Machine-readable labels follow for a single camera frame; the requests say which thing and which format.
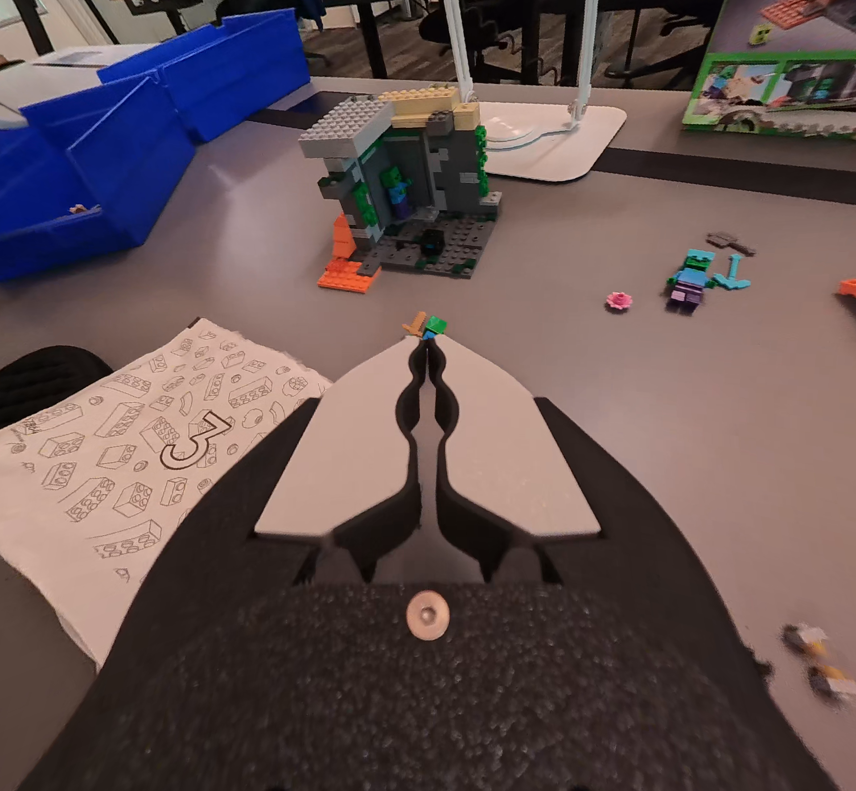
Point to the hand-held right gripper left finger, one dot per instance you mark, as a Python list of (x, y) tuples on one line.
[(341, 463)]

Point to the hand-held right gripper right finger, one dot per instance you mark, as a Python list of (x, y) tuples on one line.
[(515, 463)]

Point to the toy figure with orange sword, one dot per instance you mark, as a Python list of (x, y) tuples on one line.
[(436, 325)]

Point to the pile of toy bricks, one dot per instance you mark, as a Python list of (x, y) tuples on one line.
[(85, 209)]

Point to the blue plastic bin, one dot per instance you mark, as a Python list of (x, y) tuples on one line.
[(120, 169), (234, 69)]

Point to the grey desk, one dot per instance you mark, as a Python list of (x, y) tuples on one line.
[(602, 370)]

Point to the pink toy flower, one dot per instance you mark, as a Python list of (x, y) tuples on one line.
[(619, 301)]

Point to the small black toy figure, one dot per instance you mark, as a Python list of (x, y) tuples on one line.
[(428, 241)]

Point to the large printed white paper bag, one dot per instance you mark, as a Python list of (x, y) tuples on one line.
[(100, 470)]

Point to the toy figure with teal helmet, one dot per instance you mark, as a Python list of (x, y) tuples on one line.
[(692, 279)]

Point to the green zombie toy figure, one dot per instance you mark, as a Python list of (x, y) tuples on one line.
[(396, 193)]

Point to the teal toy pickaxe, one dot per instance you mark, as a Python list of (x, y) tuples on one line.
[(734, 277)]

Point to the black quilted cushion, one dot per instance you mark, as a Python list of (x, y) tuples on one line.
[(47, 383)]

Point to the dark grey toy pickaxe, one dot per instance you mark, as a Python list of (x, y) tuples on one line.
[(730, 243)]

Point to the white lamp stand base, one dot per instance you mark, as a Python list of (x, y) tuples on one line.
[(548, 149)]

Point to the grey toy brick building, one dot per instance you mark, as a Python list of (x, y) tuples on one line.
[(348, 129)]

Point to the orange and black toy figure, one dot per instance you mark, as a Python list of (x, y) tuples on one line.
[(848, 288)]

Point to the black office chair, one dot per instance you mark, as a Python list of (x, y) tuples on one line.
[(468, 29)]

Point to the white flat board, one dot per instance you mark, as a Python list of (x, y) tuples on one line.
[(80, 58)]

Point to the green toy box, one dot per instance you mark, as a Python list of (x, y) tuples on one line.
[(769, 35)]

